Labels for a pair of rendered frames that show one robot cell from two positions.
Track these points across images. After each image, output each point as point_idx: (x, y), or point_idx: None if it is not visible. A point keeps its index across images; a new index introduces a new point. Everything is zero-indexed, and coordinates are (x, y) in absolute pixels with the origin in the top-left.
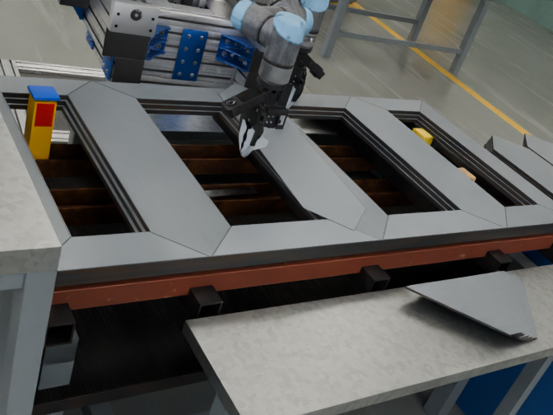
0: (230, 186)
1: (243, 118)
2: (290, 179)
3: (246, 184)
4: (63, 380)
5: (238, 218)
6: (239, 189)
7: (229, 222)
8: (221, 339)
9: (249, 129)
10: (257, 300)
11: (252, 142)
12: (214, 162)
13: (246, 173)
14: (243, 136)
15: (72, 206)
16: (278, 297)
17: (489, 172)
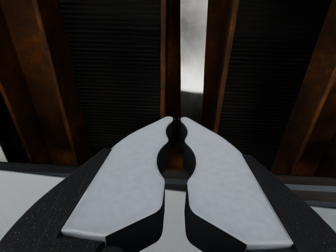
0: (217, 98)
1: (292, 245)
2: (39, 194)
3: (214, 131)
4: None
5: (231, 119)
6: (196, 105)
7: (227, 103)
8: None
9: (141, 214)
10: (72, 59)
11: (84, 163)
12: (311, 108)
13: (274, 160)
14: (194, 160)
15: None
16: (79, 90)
17: None
